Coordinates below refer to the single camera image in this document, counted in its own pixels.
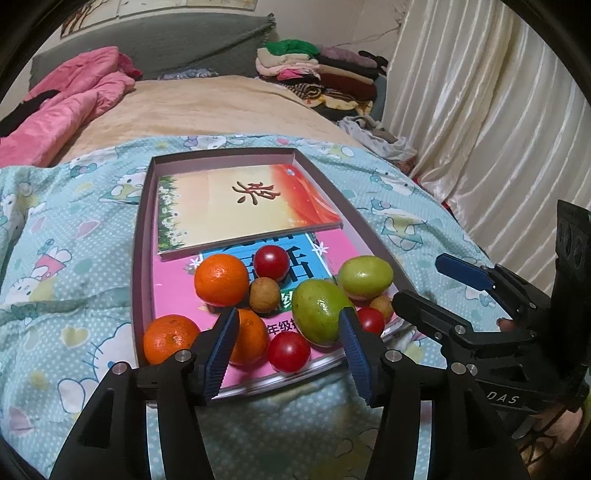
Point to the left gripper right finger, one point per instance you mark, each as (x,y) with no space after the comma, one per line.
(468,439)

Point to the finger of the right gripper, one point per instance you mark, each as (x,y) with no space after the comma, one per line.
(429,318)
(522,301)

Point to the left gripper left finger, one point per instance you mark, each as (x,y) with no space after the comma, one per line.
(109,438)

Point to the brown kiwi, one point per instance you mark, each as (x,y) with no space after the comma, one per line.
(264,295)
(384,306)

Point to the red tomato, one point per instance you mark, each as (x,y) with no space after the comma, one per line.
(288,352)
(371,320)
(271,261)

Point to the pear-shaped green fruit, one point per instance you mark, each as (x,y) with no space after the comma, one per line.
(365,277)

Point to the round green fruit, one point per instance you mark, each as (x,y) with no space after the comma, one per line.
(315,306)

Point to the orange mandarin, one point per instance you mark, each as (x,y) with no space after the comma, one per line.
(252,340)
(166,335)
(221,280)

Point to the red plastic bag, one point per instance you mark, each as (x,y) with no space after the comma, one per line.
(448,208)

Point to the shallow grey cardboard box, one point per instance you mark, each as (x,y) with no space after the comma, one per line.
(165,285)

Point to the cream satin curtain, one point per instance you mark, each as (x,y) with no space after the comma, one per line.
(501,128)

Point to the floral bag with cloth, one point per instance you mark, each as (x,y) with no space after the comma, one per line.
(372,135)

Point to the blue cartoon print sheet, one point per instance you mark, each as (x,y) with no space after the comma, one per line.
(66,245)

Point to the orange cream book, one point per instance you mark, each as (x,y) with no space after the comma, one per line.
(217,207)

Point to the pile of folded clothes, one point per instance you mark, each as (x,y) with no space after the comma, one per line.
(333,81)

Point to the beige blanket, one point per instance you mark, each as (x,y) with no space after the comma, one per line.
(203,106)

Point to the grey headboard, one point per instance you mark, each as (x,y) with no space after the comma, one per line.
(164,44)

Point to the blue patterned pillow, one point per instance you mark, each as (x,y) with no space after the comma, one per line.
(193,73)

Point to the black garment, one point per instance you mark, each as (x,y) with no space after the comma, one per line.
(24,110)

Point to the pink quilt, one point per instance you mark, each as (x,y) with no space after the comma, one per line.
(72,95)

